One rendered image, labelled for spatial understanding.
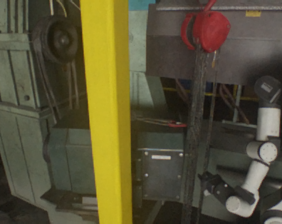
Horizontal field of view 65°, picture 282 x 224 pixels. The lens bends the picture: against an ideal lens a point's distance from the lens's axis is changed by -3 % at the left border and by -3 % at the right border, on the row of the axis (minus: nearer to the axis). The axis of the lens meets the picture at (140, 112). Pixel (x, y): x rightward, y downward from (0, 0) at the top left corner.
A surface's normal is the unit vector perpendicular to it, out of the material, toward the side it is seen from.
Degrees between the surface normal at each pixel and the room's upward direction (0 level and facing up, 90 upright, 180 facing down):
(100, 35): 90
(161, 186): 90
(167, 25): 78
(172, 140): 45
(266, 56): 90
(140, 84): 90
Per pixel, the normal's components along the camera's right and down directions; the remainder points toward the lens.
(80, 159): -0.09, 0.36
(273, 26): -0.41, 0.13
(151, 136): -0.06, -0.40
